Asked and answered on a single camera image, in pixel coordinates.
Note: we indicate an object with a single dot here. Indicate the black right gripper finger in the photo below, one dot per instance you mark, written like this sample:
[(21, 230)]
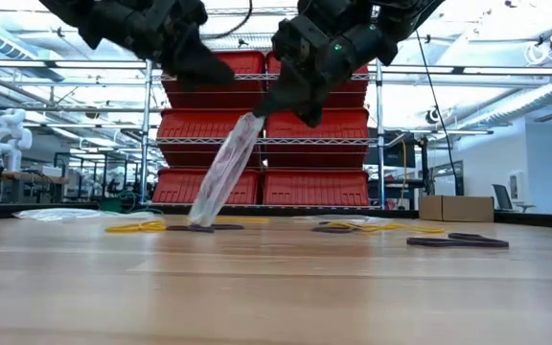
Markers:
[(283, 100)]

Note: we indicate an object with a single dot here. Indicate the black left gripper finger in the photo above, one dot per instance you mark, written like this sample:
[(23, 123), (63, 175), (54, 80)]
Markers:
[(204, 72)]

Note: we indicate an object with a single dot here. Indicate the red rubber bands bunch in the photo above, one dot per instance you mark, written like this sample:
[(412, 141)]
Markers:
[(230, 153)]

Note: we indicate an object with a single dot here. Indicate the dark purple rubber band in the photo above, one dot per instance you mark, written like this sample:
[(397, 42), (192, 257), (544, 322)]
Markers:
[(223, 226), (429, 242), (331, 230)]

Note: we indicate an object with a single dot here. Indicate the yellow rubber band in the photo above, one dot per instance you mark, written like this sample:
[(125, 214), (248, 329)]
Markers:
[(132, 227), (400, 228)]

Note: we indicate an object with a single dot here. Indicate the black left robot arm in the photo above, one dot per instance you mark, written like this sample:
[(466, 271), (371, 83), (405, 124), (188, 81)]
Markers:
[(113, 19)]

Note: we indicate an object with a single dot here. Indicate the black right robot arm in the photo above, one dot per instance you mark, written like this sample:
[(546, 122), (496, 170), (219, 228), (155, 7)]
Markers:
[(400, 19)]

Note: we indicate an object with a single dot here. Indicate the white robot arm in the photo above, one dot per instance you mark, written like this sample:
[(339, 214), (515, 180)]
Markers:
[(10, 139)]

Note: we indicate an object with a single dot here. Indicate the red plastic storage bin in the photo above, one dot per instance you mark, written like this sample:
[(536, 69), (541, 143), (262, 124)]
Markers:
[(352, 91), (338, 129), (190, 124), (247, 96), (180, 187), (314, 187)]

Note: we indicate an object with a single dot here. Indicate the black equipment stand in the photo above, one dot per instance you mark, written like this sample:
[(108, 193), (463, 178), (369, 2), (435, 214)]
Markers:
[(396, 153)]

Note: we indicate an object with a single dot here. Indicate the brown cardboard box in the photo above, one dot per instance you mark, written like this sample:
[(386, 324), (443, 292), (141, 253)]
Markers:
[(455, 208)]

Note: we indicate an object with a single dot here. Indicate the grey office chair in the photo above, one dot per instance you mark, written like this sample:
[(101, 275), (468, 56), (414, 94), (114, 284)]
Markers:
[(503, 196)]

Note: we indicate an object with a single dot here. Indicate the wooden workbench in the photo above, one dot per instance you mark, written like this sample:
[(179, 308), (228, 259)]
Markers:
[(17, 175)]

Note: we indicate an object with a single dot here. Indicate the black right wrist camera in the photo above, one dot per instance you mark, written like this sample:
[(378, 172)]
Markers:
[(300, 43)]

